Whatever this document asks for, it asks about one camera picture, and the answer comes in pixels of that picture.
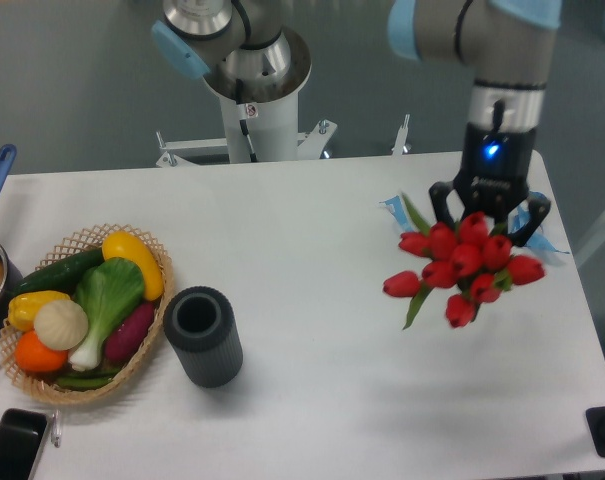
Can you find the black smartphone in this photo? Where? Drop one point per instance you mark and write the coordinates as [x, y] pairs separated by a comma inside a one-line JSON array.
[[22, 434]]

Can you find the dark grey ribbed vase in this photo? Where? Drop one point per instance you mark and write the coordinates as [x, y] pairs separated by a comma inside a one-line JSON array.
[[200, 325]]

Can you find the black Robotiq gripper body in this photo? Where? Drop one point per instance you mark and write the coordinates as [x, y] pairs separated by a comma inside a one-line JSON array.
[[494, 171]]

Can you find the purple sweet potato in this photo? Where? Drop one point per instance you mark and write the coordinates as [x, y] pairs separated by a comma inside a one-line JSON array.
[[124, 342]]

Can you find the green cucumber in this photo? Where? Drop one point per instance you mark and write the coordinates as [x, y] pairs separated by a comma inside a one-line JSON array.
[[62, 275]]

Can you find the woven wicker basket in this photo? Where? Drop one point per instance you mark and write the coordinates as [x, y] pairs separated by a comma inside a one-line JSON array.
[[75, 243]]

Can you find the orange fruit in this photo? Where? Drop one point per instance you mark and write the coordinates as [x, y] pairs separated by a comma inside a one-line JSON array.
[[33, 356]]

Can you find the yellow bell pepper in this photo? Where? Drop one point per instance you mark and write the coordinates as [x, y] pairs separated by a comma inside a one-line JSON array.
[[23, 308]]

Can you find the clear pen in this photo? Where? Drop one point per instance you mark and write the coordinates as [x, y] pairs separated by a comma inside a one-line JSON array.
[[56, 428]]

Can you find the light blue ribbon strip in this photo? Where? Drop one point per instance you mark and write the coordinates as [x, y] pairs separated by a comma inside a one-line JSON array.
[[410, 220]]

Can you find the yellow squash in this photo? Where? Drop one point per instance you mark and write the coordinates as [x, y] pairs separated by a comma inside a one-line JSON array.
[[122, 244]]

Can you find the white metal mounting frame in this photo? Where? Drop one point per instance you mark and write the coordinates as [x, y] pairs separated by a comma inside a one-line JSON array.
[[311, 145]]

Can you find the red tulip bouquet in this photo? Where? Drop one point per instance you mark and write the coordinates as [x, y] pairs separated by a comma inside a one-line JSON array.
[[477, 260]]

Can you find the green pea pods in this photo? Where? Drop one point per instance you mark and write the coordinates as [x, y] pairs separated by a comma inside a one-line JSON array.
[[84, 381]]

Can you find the white frame at right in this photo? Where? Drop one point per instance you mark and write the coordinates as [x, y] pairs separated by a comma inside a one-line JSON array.
[[590, 242]]

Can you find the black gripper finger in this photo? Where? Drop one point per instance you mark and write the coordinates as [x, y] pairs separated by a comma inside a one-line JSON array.
[[525, 225], [438, 194]]

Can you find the green bok choy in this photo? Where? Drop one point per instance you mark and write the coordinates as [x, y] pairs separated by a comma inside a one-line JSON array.
[[107, 294]]

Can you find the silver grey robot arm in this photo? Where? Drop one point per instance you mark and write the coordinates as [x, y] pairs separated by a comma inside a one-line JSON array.
[[509, 44]]

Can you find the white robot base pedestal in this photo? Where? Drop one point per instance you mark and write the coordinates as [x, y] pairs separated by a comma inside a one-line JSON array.
[[258, 94]]

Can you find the cream steamed bun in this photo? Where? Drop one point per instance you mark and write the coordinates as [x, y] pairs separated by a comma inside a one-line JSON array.
[[61, 324]]

